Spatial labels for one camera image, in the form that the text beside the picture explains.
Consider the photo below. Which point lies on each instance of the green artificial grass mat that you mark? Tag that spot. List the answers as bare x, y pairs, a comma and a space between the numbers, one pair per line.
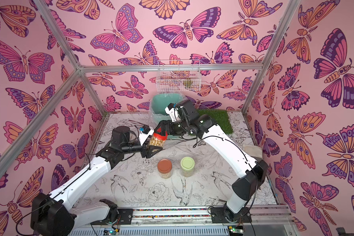
221, 116

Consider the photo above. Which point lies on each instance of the green object in basket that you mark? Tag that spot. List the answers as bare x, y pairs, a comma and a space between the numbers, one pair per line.
188, 83

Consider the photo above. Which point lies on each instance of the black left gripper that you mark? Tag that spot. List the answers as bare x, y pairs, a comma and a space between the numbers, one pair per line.
147, 150

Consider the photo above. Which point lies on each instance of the red jar lid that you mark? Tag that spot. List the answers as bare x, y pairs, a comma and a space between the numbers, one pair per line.
160, 137

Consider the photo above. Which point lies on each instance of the clear plastic bin liner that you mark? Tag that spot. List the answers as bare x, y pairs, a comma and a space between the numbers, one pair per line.
172, 118

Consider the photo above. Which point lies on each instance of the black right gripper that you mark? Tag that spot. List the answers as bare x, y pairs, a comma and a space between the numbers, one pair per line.
164, 128

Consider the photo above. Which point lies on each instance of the green lid peanut jar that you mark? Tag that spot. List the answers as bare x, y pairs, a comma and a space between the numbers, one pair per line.
187, 166

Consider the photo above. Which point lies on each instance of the brown lid peanut jar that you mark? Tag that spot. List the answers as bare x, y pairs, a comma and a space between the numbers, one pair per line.
165, 168

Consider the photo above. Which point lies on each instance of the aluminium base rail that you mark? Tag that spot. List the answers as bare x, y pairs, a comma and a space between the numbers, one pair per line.
268, 220

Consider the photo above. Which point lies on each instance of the white wire basket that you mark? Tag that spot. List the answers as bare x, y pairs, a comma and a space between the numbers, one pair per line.
172, 73

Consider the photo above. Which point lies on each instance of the clear peanut jar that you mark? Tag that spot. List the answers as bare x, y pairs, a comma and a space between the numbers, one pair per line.
155, 142

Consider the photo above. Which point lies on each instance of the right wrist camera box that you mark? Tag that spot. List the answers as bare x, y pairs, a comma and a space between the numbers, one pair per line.
170, 109

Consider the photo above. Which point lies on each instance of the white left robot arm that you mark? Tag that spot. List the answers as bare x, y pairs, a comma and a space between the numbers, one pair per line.
53, 214

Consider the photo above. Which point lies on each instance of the cream work glove right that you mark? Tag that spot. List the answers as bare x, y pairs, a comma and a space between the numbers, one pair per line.
254, 151

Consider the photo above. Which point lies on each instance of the mint green trash bin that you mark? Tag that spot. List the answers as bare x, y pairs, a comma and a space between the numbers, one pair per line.
160, 102

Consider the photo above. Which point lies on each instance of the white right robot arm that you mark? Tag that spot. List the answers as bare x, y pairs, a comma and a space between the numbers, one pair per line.
251, 173

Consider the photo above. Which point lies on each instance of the aluminium frame post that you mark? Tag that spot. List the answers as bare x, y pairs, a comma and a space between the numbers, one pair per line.
284, 23

